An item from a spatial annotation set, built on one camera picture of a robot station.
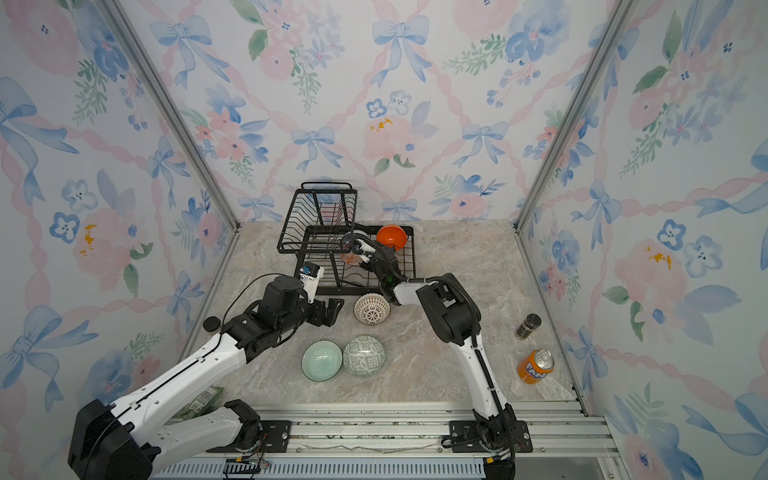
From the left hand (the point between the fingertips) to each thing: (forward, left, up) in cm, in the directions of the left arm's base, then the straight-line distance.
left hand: (329, 294), depth 79 cm
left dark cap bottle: (-4, +34, -9) cm, 35 cm away
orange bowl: (+31, -17, -10) cm, 37 cm away
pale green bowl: (-11, +3, -17) cm, 21 cm away
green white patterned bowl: (-10, -9, -17) cm, 22 cm away
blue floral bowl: (+23, -3, -6) cm, 24 cm away
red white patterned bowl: (+24, -2, -15) cm, 28 cm away
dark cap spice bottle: (-3, -56, -9) cm, 56 cm away
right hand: (+27, -9, -7) cm, 30 cm away
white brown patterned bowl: (+5, -10, -17) cm, 20 cm away
